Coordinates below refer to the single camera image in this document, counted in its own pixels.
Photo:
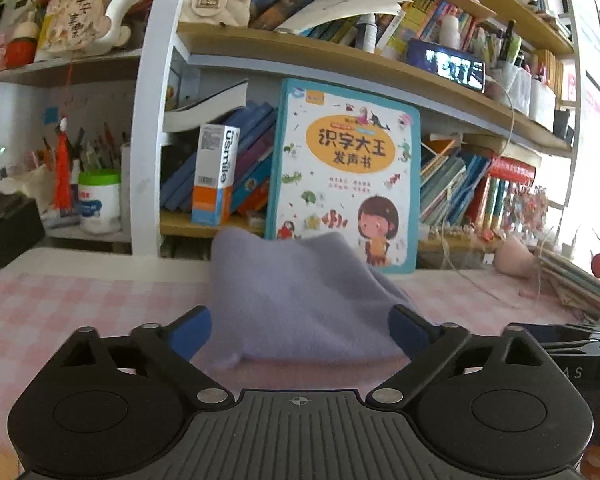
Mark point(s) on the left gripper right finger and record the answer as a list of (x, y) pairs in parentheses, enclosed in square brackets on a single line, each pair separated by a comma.
[(431, 350)]

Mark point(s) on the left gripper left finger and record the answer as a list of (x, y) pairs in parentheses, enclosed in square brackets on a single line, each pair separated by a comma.
[(169, 350)]

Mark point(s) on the pink and lilac sweater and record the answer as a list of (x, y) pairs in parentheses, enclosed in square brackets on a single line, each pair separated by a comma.
[(308, 301)]

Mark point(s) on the stack of picture books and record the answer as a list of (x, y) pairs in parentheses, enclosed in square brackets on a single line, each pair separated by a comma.
[(577, 289)]

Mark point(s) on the pink plush toy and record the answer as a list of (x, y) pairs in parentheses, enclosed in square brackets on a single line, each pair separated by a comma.
[(513, 258)]

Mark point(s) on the white green-lid jar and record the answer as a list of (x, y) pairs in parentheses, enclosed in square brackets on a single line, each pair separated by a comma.
[(99, 201)]

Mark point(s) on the red tassel ornament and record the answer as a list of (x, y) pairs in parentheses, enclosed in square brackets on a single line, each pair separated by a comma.
[(63, 168)]

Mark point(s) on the white orange usmile box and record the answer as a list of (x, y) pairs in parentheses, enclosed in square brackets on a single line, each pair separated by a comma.
[(214, 174)]

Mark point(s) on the red thick dictionary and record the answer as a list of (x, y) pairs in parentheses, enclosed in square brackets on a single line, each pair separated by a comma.
[(512, 170)]

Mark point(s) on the children's sound book, teal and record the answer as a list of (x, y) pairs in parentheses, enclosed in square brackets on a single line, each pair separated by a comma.
[(346, 162)]

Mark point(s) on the phone on upper shelf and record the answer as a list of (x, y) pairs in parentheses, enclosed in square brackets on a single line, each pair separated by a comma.
[(453, 65)]

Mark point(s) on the lucky cat figurine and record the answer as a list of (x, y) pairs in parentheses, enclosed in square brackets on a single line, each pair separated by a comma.
[(83, 28)]

